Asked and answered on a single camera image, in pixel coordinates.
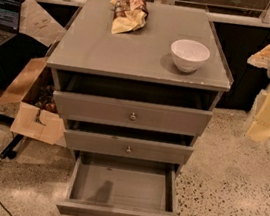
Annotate grey bottom drawer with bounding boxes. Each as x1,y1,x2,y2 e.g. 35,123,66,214
57,152,178,216

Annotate grey drawer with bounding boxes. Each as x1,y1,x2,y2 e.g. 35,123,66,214
57,152,178,216
54,73,212,135
64,121,193,165

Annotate grey drawer cabinet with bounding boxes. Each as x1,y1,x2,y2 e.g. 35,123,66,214
32,0,244,181

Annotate grey middle drawer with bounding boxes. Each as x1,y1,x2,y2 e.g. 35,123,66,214
64,121,193,165

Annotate grey top drawer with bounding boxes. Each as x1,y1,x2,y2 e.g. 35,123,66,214
54,73,212,135

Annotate white ceramic bowl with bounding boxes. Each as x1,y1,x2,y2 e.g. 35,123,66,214
170,39,210,73

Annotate white railing bar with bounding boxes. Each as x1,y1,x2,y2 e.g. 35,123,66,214
24,0,270,37

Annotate yellow brown chip bag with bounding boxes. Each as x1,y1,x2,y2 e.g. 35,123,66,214
110,0,149,34

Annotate open cardboard box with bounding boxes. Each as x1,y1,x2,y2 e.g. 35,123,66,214
0,57,66,147

